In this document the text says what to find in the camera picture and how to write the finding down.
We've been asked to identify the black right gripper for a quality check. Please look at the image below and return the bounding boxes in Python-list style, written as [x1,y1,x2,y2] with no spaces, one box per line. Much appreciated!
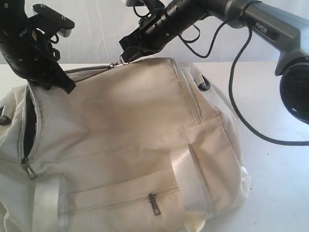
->
[119,9,183,62]

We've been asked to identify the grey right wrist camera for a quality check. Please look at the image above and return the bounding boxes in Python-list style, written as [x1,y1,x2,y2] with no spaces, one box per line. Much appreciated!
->
[123,0,144,7]

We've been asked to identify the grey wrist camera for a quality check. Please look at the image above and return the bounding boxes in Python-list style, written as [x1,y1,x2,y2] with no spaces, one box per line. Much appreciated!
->
[30,3,75,39]
[123,0,144,7]

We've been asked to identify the cream fabric duffel bag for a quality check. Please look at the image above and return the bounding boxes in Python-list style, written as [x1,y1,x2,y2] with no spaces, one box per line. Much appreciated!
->
[0,58,251,232]

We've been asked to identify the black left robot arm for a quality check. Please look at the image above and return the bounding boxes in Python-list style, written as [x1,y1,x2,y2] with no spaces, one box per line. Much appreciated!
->
[0,0,75,94]

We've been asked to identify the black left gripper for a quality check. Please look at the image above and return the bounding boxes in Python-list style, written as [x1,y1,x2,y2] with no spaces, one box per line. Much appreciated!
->
[0,21,76,94]

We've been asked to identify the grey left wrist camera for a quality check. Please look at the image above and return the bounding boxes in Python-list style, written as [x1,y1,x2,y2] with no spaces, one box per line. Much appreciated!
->
[30,3,75,39]

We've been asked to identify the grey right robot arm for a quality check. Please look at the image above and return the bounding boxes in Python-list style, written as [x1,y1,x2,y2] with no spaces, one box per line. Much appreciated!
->
[119,0,309,123]

